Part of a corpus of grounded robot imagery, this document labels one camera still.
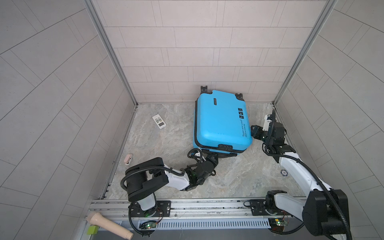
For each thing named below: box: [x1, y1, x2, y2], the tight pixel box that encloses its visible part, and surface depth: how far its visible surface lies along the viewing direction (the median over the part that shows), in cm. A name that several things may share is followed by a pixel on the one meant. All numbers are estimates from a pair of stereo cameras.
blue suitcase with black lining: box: [193, 85, 253, 158], surface depth 79 cm
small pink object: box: [124, 153, 133, 165], surface depth 86 cm
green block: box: [87, 225, 100, 235], surface depth 66 cm
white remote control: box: [152, 114, 167, 130], surface depth 104 cm
